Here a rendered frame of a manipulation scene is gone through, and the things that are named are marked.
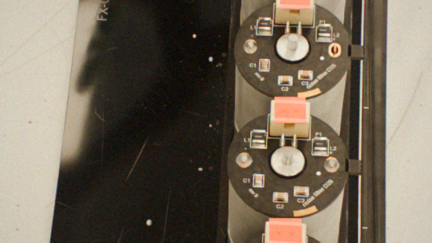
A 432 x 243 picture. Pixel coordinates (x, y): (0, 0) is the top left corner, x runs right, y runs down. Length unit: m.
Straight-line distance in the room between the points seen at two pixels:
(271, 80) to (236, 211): 0.03
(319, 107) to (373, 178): 0.02
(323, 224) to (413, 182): 0.07
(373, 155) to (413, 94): 0.08
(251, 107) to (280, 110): 0.02
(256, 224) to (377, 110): 0.03
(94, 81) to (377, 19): 0.08
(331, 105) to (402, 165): 0.06
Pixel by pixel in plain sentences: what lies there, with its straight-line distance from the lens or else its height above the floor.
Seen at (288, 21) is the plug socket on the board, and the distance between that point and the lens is 0.36.
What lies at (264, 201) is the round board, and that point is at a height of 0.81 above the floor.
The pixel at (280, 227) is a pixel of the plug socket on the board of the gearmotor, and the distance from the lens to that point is 0.33.
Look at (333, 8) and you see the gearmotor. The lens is 0.38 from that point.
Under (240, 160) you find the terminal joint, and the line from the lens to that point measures 0.34.
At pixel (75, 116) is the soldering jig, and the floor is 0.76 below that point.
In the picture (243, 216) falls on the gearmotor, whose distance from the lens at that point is 0.35.
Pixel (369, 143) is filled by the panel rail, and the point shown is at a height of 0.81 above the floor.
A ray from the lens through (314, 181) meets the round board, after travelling 0.34.
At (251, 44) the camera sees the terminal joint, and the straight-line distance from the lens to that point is 0.36.
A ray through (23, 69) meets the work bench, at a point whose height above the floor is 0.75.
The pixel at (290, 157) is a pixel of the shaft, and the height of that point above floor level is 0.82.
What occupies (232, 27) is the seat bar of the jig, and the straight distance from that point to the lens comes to 0.41.
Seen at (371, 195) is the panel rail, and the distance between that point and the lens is 0.34.
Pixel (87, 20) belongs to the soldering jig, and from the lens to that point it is 0.42.
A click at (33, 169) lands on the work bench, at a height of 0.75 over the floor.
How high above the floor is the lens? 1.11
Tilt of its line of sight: 60 degrees down
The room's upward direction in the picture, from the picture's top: straight up
